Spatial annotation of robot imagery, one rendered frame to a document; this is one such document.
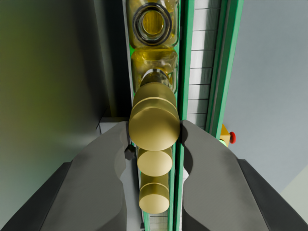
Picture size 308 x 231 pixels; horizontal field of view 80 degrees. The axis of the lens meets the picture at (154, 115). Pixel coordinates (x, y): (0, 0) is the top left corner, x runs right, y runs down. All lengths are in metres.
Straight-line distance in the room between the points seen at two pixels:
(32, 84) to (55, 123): 0.06
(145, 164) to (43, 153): 0.11
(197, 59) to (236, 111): 0.29
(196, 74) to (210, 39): 0.08
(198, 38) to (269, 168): 0.62
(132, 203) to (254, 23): 0.66
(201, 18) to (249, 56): 0.24
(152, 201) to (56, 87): 0.18
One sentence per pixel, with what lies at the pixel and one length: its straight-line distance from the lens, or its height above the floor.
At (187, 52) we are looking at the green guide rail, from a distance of 0.34.
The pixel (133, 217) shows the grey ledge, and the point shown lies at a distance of 0.77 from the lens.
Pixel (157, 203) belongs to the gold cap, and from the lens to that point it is 0.22.
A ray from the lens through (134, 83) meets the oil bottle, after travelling 0.22.
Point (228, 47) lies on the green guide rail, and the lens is 0.36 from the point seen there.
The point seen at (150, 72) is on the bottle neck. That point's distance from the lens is 0.20.
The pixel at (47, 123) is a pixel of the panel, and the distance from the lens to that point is 0.24.
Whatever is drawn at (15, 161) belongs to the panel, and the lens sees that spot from 0.20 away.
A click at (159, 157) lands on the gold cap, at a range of 0.17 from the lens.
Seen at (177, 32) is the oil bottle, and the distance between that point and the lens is 0.21.
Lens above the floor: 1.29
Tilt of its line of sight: 61 degrees down
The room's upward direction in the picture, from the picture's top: 179 degrees counter-clockwise
